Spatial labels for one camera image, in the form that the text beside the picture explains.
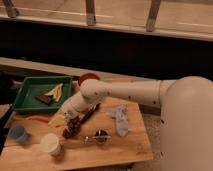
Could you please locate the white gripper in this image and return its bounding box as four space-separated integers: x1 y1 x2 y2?
48 93 88 128

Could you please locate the orange red pepper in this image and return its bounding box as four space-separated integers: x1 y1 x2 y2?
26 115 50 123

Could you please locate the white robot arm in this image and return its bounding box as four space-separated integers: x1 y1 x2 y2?
50 76 213 171

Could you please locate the white paper cup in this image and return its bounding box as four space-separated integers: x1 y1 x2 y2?
40 133 61 156

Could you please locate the blue plastic cup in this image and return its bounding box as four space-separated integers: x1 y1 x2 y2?
8 125 28 143

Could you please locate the brown pine cone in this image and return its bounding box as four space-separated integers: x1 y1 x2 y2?
62 117 81 139

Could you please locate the dark chocolate bar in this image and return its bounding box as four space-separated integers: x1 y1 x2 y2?
35 94 52 105

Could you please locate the yellow banana peel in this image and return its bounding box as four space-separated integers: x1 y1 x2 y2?
46 83 63 102

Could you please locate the green plastic tray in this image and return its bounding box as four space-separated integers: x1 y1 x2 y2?
13 76 72 114

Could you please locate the metal measuring spoon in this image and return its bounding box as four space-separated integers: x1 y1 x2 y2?
83 130 111 145

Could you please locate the red-brown bowl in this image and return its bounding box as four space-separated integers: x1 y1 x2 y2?
78 73 100 86

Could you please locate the light blue cloth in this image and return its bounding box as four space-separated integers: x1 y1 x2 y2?
106 105 129 137

